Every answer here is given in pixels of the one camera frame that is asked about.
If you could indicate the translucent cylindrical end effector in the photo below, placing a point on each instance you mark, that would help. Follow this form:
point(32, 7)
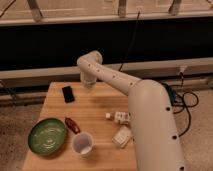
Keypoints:
point(88, 85)

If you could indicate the black eraser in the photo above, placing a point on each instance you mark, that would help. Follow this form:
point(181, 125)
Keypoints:
point(68, 94)

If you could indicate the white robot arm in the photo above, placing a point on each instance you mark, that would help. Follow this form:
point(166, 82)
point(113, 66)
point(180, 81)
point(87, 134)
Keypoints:
point(156, 141)

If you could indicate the white plastic bottle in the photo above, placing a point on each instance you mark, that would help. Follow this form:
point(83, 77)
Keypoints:
point(122, 118)

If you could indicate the white plastic cup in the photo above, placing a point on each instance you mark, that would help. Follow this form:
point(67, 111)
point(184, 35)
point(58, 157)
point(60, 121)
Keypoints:
point(82, 144)

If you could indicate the clear wrapped packet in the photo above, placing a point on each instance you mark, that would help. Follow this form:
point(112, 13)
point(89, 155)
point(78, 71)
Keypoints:
point(122, 137)

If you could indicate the green bowl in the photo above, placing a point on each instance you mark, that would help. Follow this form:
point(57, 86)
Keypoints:
point(47, 136)

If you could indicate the blue power adapter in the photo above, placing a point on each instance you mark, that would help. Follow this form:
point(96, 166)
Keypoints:
point(172, 94)

